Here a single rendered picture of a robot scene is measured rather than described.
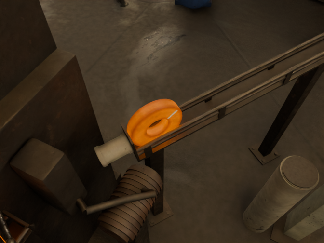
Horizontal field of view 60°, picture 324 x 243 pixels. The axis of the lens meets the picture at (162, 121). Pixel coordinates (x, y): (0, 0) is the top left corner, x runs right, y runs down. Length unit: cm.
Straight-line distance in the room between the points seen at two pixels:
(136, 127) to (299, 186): 54
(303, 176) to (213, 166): 62
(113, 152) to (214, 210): 79
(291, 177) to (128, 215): 51
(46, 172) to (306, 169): 76
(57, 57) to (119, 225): 47
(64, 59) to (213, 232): 100
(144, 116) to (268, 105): 123
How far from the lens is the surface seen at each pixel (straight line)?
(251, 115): 174
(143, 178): 88
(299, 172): 99
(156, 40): 214
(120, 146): 75
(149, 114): 69
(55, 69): 71
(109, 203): 80
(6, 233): 50
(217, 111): 83
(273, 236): 145
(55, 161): 64
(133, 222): 85
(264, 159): 158
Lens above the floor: 133
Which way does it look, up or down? 55 degrees down
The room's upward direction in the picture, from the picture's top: straight up
